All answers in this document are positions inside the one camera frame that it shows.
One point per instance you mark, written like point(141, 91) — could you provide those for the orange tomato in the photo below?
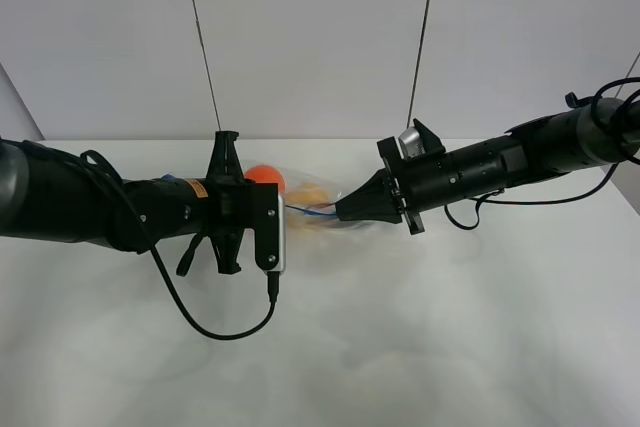
point(266, 174)

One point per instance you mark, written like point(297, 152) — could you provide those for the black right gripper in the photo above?
point(402, 190)

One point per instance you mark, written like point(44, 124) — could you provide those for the clear zip bag blue seal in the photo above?
point(317, 220)

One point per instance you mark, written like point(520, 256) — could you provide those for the yellow pear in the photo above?
point(308, 195)

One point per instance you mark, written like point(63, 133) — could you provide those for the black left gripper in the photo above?
point(230, 199)

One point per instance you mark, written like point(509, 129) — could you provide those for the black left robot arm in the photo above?
point(52, 195)

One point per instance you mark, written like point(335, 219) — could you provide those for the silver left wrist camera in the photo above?
point(269, 226)

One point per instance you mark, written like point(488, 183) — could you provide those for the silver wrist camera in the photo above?
point(418, 140)
point(269, 226)

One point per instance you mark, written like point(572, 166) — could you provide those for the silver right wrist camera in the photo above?
point(418, 140)

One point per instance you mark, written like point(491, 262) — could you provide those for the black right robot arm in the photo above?
point(594, 132)

